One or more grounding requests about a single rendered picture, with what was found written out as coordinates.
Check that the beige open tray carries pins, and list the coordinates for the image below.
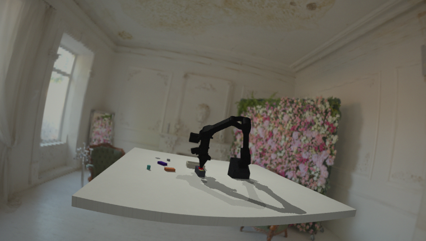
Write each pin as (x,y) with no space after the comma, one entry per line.
(191,164)

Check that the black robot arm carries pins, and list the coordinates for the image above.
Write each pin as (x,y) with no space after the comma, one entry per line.
(208,131)

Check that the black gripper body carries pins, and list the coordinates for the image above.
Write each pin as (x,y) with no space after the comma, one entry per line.
(204,155)

